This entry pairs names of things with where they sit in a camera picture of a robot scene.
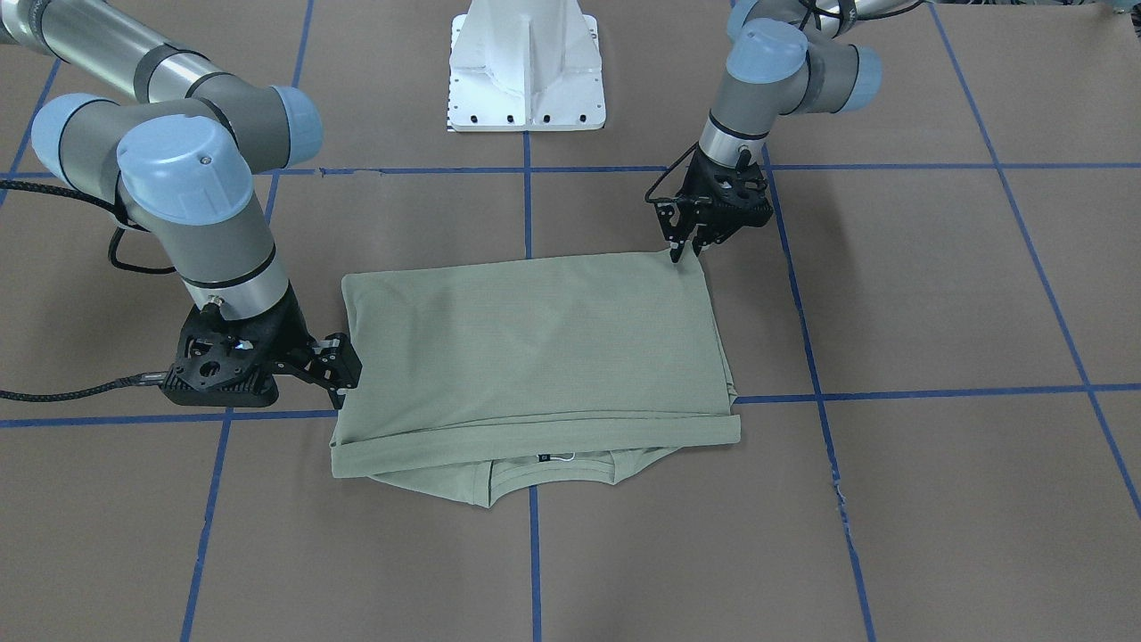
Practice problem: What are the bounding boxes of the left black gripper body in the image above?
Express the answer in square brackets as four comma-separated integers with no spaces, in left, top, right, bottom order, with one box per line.
[677,149,775,241]

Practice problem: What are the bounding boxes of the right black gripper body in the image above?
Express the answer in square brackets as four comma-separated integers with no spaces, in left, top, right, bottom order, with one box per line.
[160,287,316,407]

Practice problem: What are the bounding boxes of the olive green long-sleeve shirt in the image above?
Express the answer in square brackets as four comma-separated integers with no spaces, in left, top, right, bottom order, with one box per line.
[330,251,741,507]

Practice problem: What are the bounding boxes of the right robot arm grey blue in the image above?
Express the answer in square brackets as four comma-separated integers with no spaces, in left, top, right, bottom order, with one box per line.
[3,1,362,409]

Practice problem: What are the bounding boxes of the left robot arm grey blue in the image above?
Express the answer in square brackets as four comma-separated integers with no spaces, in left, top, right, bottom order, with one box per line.
[644,1,919,261]

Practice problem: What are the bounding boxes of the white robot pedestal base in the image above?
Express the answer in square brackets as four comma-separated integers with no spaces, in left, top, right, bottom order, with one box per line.
[446,1,607,133]

